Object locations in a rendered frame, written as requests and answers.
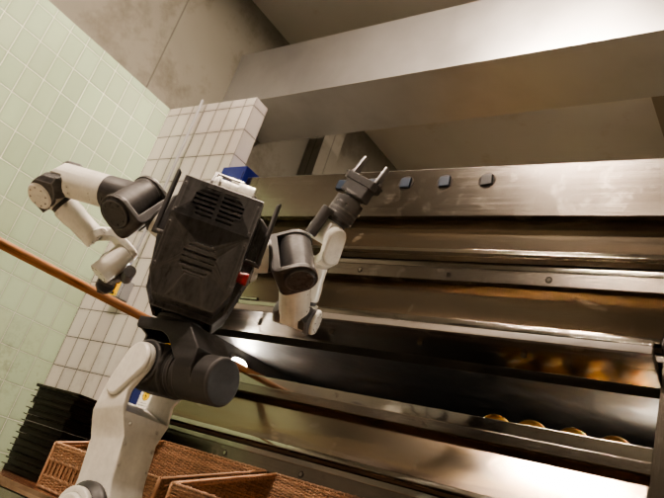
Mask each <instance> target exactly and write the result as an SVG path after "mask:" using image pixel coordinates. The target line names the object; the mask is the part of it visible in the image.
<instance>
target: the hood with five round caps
mask: <svg viewBox="0 0 664 498"><path fill-rule="evenodd" d="M345 175H346V174H330V175H308V176H286V177H266V178H259V179H258V182H257V184H256V187H255V188H256V192H255V196H254V197H256V198H257V200H259V201H261V202H264V206H263V210H262V213H261V217H260V218H261V219H263V220H271V219H272V216H273V213H274V210H275V208H276V206H277V205H282V206H281V209H280V212H279V215H278V217H277V220H313V219H314V218H315V216H316V215H317V214H318V212H319V211H320V209H321V208H322V206H323V205H327V206H328V207H329V206H330V204H331V203H332V202H333V200H334V199H335V197H336V196H337V194H338V193H342V194H344V191H343V190H342V188H341V187H342V186H343V185H344V183H345V182H346V180H347V178H346V177H345ZM381 189H382V193H379V195H378V196H373V197H372V198H371V199H370V201H369V202H368V204H367V205H363V204H361V205H360V206H361V207H362V209H363V210H362V211H361V213H360V216H359V217H357V218H356V220H495V221H664V159H654V160H633V161H612V162H590V163H568V164H546V165H525V166H503V167H481V168H460V169H439V170H417V171H395V172H389V173H388V174H387V176H386V177H385V179H384V181H383V182H382V184H381Z"/></svg>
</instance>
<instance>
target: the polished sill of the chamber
mask: <svg viewBox="0 0 664 498"><path fill-rule="evenodd" d="M239 376H240V379H239V382H243V383H248V384H253V385H258V386H263V387H268V388H272V389H277V390H282V391H287V392H293V393H298V394H303V395H308V396H313V397H318V398H323V399H328V400H333V401H338V402H343V403H348V404H353V405H358V406H363V407H369V408H373V409H378V410H383V411H388V412H393V413H398V414H403V415H408V416H413V417H418V418H423V419H428V420H433V421H438V422H443V423H449V424H454V425H459V426H463V427H468V428H473V429H478V430H483V431H488V432H493V433H498V434H503V435H508V436H513V437H518V438H524V439H529V440H534V441H539V442H544V443H549V444H554V445H559V446H564V447H568V448H573V449H578V450H583V451H588V452H593V453H598V454H604V455H609V456H614V457H623V458H628V459H633V460H638V461H643V462H648V463H652V458H653V449H651V448H646V447H641V446H635V445H630V444H625V443H619V442H614V441H608V440H603V439H598V438H592V437H587V436H581V435H576V434H571V433H565V432H560V431H554V430H549V429H545V428H539V427H534V426H528V425H523V424H518V423H512V422H507V421H501V420H496V419H491V418H485V417H480V416H474V415H469V414H464V413H458V412H454V411H448V410H443V409H438V408H432V407H427V406H421V405H416V404H411V403H405V402H400V401H394V400H389V399H384V398H378V397H373V396H367V395H362V394H358V393H352V392H347V391H341V390H336V389H331V388H325V387H320V386H314V385H309V384H304V383H298V382H293V381H287V380H282V379H277V378H271V377H266V376H260V375H255V374H250V373H241V372H239Z"/></svg>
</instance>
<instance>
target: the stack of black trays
mask: <svg viewBox="0 0 664 498"><path fill-rule="evenodd" d="M37 386H38V387H39V389H35V390H37V391H38V392H37V395H33V394H31V395H32V396H34V399H33V401H31V402H34V405H33V407H29V406H26V407H29V408H30V409H29V411H28V413H29V414H28V413H25V412H24V414H28V415H27V417H26V420H25V419H22V420H25V422H24V424H23V425H24V426H23V425H20V424H18V425H19V426H21V428H20V430H19V431H20V432H19V431H16V432H18V433H19V436H18V438H17V437H13V438H15V439H16V440H15V442H14V444H13V443H10V444H12V445H14V446H13V448H12V450H8V449H7V450H8V451H10V453H9V456H6V457H8V458H9V459H8V461H7V462H4V461H1V462H3V463H5V464H4V466H3V468H4V469H6V470H9V471H11V472H13V473H16V474H18V475H20V476H23V477H25V478H27V479H29V480H31V481H33V482H38V480H39V477H40V475H41V473H42V469H43V467H44V465H45V462H46V460H47V458H48V455H49V453H50V451H51V449H52V446H53V444H54V442H56V441H58V442H66V441H90V440H91V429H92V416H93V409H94V407H95V405H96V404H95V403H97V401H98V400H95V399H93V398H90V397H87V396H85V395H82V394H79V393H75V392H71V391H68V390H64V389H60V388H56V387H52V386H48V385H45V384H41V383H37ZM79 397H80V398H79ZM87 400H88V401H87ZM28 420H29V421H28ZM31 421H33V422H31ZM35 422H36V423H35ZM49 427H50V428H49ZM52 428H53V429H52ZM22 432H23V433H22ZM25 433H26V434H25ZM68 433H69V434H68ZM71 434H72V435H71ZM74 435H75V436H74ZM77 436H78V437H77Z"/></svg>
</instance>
